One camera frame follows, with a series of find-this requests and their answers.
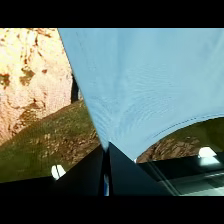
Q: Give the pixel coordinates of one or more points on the light blue shirt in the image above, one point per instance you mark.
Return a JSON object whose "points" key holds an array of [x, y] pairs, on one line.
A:
{"points": [[146, 86]]}

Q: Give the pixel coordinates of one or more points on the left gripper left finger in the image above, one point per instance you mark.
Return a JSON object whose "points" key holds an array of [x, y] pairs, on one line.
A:
{"points": [[88, 176]]}

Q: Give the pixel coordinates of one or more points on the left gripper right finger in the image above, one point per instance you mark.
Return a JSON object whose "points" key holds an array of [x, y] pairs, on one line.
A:
{"points": [[130, 176]]}

